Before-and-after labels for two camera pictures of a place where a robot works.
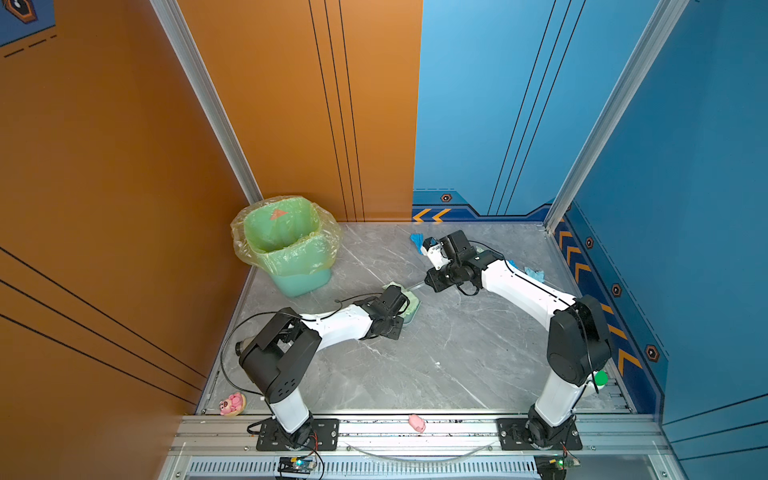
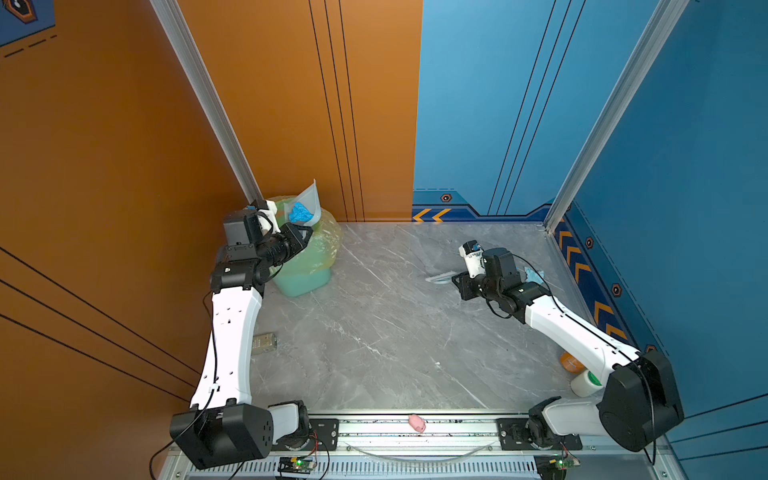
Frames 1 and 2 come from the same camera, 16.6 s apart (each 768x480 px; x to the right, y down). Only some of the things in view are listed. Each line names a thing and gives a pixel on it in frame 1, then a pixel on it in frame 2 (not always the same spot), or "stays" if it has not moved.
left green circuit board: (297, 465) stays
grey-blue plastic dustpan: (414, 303) to (306, 208)
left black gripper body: (393, 327) to (277, 250)
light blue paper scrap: (537, 275) stays
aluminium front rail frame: (422, 445) stays
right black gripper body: (441, 279) to (471, 288)
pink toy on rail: (417, 423) stays
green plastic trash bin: (285, 235) stays
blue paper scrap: (418, 240) to (299, 213)
